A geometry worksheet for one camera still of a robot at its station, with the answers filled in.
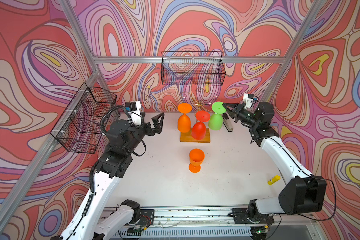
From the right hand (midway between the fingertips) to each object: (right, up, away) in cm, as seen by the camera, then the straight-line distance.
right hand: (222, 107), depth 73 cm
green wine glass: (-2, -6, +5) cm, 8 cm away
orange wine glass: (-19, -8, +10) cm, 23 cm away
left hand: (-31, -4, -12) cm, 34 cm away
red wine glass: (-11, -11, +6) cm, 17 cm away
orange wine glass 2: (-12, -27, +10) cm, 31 cm away
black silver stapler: (+14, -7, +37) cm, 40 cm away
